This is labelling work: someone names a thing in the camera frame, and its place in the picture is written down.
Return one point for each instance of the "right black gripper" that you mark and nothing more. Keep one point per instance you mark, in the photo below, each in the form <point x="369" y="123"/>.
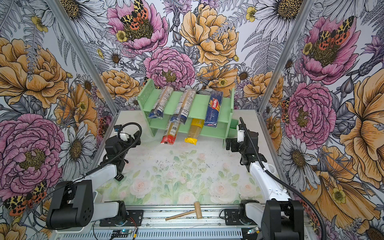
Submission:
<point x="234" y="142"/>

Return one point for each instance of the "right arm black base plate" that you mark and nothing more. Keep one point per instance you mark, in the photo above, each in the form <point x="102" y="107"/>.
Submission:
<point x="232" y="217"/>

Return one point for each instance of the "green wooden two-tier shelf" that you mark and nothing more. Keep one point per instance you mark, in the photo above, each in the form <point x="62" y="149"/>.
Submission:
<point x="226" y="127"/>

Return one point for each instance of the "black handheld remote device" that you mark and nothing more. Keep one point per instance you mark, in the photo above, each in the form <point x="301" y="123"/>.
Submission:
<point x="119" y="177"/>

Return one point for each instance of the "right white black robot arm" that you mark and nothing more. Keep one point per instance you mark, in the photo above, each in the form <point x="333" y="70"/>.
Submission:
<point x="280" y="217"/>

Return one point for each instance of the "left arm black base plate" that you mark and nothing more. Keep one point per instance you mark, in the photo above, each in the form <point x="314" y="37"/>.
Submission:
<point x="134" y="218"/>

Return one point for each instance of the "blue Barilla spaghetti bag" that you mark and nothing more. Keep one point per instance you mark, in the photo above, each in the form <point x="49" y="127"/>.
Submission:
<point x="213" y="109"/>

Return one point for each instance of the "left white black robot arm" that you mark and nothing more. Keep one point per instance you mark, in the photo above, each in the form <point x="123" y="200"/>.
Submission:
<point x="74" y="203"/>

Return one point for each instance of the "clear tape roll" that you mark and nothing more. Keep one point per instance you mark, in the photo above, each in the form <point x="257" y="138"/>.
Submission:
<point x="272" y="169"/>

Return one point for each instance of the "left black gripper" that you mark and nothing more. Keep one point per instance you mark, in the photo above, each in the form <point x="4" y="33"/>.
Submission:
<point x="131" y="140"/>

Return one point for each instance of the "clear spaghetti bag white label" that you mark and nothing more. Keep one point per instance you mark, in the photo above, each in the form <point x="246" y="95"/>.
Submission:
<point x="183" y="108"/>

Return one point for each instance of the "red-ended clear spaghetti bag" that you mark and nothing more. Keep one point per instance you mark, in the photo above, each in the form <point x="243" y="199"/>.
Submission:
<point x="170" y="133"/>

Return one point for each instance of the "small wooden mallet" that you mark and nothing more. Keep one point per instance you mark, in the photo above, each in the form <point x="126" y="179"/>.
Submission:
<point x="197" y="210"/>

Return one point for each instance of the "clear spaghetti bag dark end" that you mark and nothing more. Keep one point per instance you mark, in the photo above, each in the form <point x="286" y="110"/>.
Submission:
<point x="158" y="108"/>

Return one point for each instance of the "yellow spaghetti bag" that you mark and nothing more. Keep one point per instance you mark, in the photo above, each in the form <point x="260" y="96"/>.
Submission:
<point x="194" y="131"/>

